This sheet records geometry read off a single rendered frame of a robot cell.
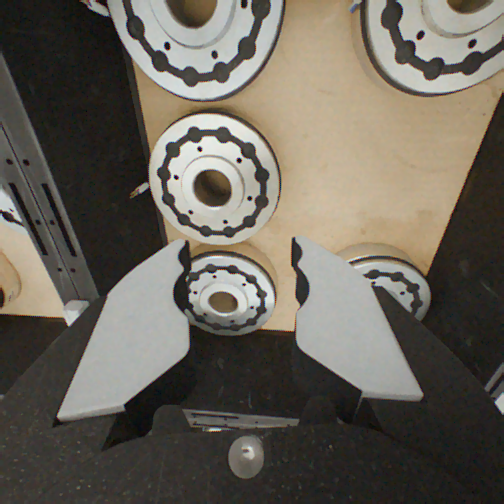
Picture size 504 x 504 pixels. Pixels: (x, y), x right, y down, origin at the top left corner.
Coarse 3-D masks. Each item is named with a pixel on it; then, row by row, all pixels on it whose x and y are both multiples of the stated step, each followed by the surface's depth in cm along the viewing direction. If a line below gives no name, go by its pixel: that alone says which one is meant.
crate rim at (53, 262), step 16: (0, 128) 13; (0, 144) 13; (0, 160) 13; (16, 160) 13; (0, 176) 14; (16, 176) 14; (16, 192) 14; (32, 192) 14; (16, 208) 15; (32, 208) 15; (32, 224) 15; (32, 240) 16; (48, 240) 16; (48, 256) 16; (48, 272) 17; (64, 272) 17; (64, 288) 17; (64, 304) 18
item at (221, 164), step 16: (192, 160) 19; (208, 160) 19; (224, 160) 19; (192, 176) 19; (240, 176) 19; (192, 192) 20; (240, 192) 20; (192, 208) 21; (208, 208) 20; (224, 208) 20
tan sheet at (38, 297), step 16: (0, 224) 27; (0, 240) 28; (16, 240) 28; (16, 256) 29; (32, 256) 29; (32, 272) 30; (32, 288) 32; (48, 288) 31; (16, 304) 33; (32, 304) 33; (48, 304) 33
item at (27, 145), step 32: (0, 32) 11; (0, 64) 11; (0, 96) 12; (32, 128) 12; (32, 160) 13; (64, 192) 14; (64, 224) 15; (64, 256) 16; (96, 288) 17; (192, 416) 24; (224, 416) 24; (256, 416) 24; (288, 416) 23
